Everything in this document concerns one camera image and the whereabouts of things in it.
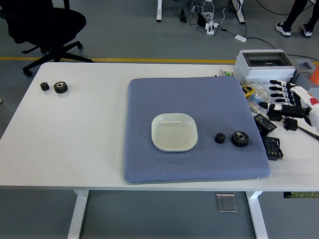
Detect metal floor plate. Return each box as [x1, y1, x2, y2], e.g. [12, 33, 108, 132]
[215, 193, 238, 213]

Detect grey electrical enclosure box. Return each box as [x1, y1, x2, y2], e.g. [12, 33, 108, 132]
[234, 49, 297, 84]

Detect clear bag of parts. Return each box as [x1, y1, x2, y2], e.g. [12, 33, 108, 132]
[246, 83, 271, 115]

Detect table control panel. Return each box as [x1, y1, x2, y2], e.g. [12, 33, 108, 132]
[284, 191, 319, 199]

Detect orange cone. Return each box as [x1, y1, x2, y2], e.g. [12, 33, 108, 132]
[309, 66, 319, 85]

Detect blue-grey quilted mat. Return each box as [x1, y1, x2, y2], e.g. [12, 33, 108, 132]
[124, 76, 272, 185]

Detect green and white markers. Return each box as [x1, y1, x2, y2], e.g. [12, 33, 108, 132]
[215, 69, 235, 77]

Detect black charger box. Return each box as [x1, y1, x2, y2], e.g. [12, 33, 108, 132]
[197, 11, 207, 27]

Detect large black gear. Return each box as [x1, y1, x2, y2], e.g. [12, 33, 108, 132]
[231, 131, 250, 148]
[53, 81, 69, 95]

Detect white power strip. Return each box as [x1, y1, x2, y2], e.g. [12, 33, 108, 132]
[204, 21, 220, 35]

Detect white table leg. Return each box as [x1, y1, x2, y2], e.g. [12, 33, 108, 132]
[245, 191, 269, 239]
[67, 190, 89, 239]

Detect black plug with cord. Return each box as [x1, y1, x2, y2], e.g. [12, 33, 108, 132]
[283, 117, 319, 140]

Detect white square dish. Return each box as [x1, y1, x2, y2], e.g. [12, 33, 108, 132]
[151, 113, 198, 152]

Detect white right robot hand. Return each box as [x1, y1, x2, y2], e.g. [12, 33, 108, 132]
[258, 79, 319, 133]

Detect black office chair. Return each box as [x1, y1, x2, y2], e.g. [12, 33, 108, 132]
[0, 0, 96, 77]

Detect grey foam block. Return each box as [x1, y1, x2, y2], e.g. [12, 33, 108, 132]
[290, 56, 319, 91]

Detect black digital controller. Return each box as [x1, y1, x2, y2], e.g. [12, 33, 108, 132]
[253, 114, 278, 132]
[262, 135, 284, 161]

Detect small black module with wires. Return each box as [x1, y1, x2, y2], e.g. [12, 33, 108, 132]
[267, 111, 285, 122]

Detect white cable bundle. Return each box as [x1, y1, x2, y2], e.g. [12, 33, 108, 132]
[201, 0, 216, 23]

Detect white desk leg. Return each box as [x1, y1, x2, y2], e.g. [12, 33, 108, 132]
[231, 0, 246, 25]
[156, 0, 163, 22]

